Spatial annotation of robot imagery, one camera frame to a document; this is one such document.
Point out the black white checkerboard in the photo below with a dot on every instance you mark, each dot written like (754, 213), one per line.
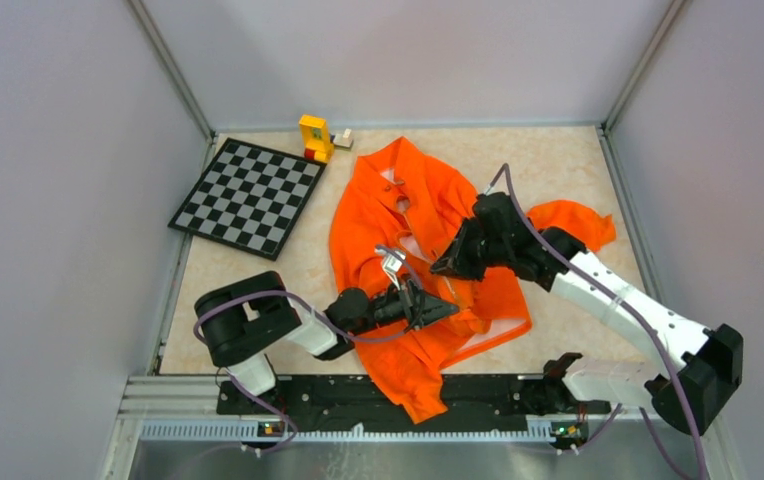
(249, 198)

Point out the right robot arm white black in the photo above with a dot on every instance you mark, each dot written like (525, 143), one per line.
(689, 371)

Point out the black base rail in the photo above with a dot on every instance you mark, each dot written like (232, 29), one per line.
(475, 403)

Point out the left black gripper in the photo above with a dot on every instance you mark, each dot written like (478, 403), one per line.
(424, 308)

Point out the yellow toy block tower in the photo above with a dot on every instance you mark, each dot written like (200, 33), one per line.
(317, 140)

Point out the small white block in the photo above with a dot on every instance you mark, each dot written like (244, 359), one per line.
(343, 140)

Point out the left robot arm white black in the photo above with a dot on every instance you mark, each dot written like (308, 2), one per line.
(239, 322)

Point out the orange zip-up jacket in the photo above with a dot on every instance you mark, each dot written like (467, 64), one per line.
(400, 197)

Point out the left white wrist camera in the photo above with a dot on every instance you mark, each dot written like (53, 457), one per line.
(392, 260)

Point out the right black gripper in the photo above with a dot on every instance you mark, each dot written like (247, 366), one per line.
(454, 262)

